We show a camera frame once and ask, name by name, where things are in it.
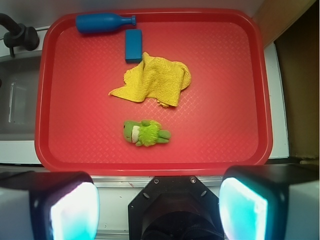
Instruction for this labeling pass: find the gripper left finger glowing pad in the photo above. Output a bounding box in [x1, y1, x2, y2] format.
[0, 171, 100, 240]

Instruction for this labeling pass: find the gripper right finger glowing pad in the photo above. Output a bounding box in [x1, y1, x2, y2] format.
[219, 164, 320, 240]

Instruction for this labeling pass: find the yellow knitted cloth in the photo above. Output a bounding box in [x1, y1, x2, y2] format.
[108, 52, 192, 108]

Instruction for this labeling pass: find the red plastic tray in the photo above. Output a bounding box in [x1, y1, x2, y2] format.
[34, 8, 273, 176]

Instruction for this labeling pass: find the steel sink basin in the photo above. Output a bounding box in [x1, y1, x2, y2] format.
[0, 56, 41, 141]

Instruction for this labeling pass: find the green plush frog toy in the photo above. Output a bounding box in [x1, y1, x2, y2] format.
[123, 119, 171, 147]

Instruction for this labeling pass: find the dark metal faucet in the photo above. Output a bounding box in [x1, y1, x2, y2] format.
[0, 13, 40, 58]

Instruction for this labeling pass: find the blue plastic bottle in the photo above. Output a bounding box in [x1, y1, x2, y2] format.
[75, 13, 137, 34]

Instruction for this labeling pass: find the blue rectangular block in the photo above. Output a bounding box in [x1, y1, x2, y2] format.
[125, 29, 143, 64]

